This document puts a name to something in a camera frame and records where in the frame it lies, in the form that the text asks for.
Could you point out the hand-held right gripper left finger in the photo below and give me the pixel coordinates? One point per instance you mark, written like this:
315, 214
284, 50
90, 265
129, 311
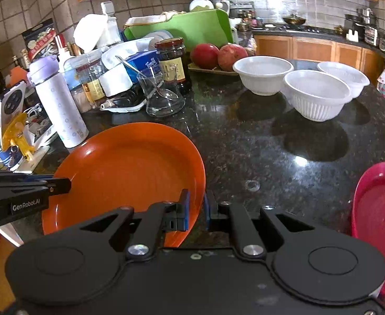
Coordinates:
184, 210

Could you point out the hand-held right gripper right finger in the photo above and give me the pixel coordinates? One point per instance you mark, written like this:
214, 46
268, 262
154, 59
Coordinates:
208, 210

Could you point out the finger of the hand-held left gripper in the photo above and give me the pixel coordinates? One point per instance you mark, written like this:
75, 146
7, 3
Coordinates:
53, 185

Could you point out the orange plate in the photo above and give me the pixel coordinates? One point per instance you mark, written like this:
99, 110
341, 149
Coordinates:
126, 170

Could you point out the white plastic bowl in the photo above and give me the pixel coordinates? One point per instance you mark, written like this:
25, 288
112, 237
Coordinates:
346, 77
261, 75
315, 98

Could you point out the pink plate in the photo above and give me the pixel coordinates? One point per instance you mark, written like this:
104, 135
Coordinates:
381, 210

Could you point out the stack of grey plates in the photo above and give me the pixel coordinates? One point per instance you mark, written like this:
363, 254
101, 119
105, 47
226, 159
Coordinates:
161, 35

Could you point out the yellow phone stand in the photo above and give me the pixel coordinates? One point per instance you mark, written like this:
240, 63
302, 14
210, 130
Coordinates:
17, 134

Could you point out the white bottle with purple lid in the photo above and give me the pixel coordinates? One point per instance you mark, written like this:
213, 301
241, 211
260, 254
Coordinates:
61, 108

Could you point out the white smartphone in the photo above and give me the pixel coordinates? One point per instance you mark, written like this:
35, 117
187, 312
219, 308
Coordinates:
11, 105

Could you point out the clear glass cup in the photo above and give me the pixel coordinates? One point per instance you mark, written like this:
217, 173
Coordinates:
163, 100

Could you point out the beige fruit tray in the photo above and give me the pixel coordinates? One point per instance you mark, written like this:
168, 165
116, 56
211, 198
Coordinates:
208, 70

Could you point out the metal spoon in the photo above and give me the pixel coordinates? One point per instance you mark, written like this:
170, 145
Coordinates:
130, 65

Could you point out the dark snack bag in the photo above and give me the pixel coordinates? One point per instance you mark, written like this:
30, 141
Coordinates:
41, 41

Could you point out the dark sauce jar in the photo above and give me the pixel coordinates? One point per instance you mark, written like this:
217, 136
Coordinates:
172, 62

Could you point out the blue tissue pack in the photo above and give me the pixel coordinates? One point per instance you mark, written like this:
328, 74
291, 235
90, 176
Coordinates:
143, 62

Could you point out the red apple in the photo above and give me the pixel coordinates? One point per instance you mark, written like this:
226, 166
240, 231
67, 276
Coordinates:
204, 55
232, 57

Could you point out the white round lid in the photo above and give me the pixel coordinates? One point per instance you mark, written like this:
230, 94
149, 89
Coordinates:
89, 32

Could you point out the cotton swab container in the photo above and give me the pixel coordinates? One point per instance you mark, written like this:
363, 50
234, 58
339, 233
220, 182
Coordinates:
112, 29

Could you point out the green cutting board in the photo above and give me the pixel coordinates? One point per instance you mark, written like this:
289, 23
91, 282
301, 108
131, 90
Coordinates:
192, 28

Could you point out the wooden lower cabinets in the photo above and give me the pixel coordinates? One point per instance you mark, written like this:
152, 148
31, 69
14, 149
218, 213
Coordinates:
313, 49

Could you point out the white cloth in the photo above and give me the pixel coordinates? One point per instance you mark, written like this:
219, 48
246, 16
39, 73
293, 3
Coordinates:
153, 18

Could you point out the white kettle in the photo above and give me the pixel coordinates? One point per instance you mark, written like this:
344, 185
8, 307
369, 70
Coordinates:
223, 7

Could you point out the wok with lid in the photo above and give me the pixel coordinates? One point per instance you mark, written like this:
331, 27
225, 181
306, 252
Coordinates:
294, 19

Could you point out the white knife stand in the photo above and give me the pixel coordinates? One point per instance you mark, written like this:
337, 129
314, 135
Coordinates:
353, 36

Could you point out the white wall switch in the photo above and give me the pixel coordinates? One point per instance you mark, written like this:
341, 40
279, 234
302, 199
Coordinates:
106, 8

